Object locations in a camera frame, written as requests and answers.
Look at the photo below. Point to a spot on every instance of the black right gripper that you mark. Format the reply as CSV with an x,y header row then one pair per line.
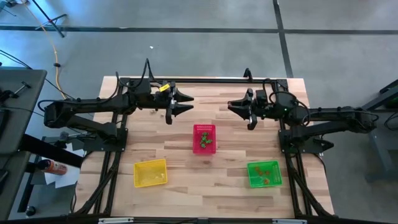
x,y
262,109

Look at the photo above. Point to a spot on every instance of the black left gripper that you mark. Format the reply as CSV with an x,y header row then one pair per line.
x,y
155,101

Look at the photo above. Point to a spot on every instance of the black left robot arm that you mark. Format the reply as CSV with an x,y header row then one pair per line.
x,y
87,104

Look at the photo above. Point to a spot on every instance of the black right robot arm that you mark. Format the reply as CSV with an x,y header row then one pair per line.
x,y
335,113

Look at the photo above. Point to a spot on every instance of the red plastic basket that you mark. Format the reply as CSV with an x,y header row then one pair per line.
x,y
199,151

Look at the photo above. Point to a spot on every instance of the green plastic basket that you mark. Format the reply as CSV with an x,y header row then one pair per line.
x,y
273,165

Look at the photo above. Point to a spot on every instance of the yellow plastic basket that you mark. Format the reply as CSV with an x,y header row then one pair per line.
x,y
150,173

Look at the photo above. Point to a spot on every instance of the white metal hinge plate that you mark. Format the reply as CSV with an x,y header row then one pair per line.
x,y
115,220
289,221

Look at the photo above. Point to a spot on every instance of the grey metal cart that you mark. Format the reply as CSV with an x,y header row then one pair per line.
x,y
371,140

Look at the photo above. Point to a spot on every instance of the white paper sheets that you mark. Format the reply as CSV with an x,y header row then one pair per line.
x,y
66,179

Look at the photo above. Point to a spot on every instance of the black metal bar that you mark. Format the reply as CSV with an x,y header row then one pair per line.
x,y
49,151

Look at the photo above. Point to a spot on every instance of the orange bottle with black cap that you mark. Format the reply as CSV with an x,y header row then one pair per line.
x,y
56,168

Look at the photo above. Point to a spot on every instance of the black tripod legs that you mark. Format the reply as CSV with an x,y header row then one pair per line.
x,y
57,30

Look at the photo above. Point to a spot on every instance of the dark grey side table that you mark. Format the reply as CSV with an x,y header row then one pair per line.
x,y
21,109

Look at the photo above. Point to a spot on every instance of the black clamp tool with rod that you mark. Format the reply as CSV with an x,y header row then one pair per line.
x,y
7,94

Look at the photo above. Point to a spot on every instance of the black round caster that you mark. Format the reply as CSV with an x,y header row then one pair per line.
x,y
30,211

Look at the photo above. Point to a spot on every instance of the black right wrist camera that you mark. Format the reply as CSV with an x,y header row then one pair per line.
x,y
261,95

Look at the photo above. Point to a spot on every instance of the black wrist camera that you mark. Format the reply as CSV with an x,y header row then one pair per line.
x,y
163,87
261,95

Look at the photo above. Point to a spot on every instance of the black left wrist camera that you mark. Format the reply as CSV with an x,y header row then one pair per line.
x,y
163,87

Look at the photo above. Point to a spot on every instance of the black aluminium table frame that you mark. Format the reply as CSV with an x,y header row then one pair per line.
x,y
202,81

